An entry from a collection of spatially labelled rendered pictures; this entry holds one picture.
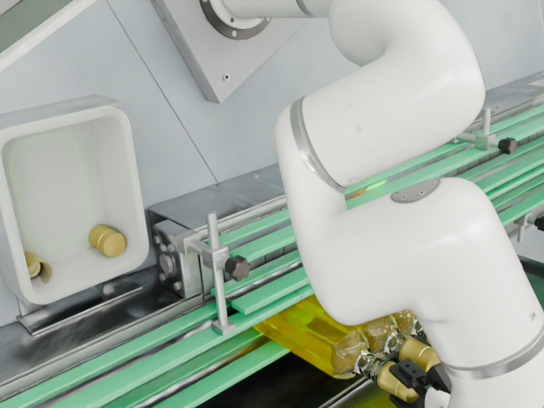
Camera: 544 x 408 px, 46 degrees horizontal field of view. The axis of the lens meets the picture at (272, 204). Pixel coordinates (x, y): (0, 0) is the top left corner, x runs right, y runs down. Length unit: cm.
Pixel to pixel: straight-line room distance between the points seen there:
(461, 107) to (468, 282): 13
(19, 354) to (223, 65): 48
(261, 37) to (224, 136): 16
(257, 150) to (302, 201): 59
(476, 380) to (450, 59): 23
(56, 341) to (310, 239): 47
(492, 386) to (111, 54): 64
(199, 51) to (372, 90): 48
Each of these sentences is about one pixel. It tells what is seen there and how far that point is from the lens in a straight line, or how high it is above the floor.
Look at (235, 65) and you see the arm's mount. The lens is 97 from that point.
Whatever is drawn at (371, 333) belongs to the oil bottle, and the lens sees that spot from 87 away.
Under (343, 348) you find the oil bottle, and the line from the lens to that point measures 83.
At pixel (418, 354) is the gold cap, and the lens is 84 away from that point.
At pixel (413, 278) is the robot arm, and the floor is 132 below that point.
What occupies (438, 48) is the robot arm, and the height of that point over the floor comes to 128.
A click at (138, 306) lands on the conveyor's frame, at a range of 90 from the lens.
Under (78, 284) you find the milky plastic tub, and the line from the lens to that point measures 85.
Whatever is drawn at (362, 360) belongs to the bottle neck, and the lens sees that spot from 83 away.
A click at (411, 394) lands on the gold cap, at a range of 81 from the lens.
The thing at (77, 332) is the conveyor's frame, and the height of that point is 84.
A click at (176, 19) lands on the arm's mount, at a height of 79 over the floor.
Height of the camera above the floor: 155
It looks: 46 degrees down
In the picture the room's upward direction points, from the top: 111 degrees clockwise
